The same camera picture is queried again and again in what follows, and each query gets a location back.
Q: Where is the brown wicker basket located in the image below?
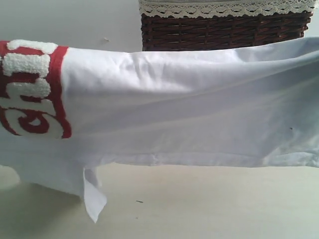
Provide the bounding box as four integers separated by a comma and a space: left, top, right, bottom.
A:
141, 11, 313, 51

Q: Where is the white t-shirt red lettering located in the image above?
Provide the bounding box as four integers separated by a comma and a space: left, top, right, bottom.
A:
0, 37, 319, 222

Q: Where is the lace trimmed basket liner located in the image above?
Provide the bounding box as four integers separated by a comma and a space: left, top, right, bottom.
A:
139, 0, 319, 18

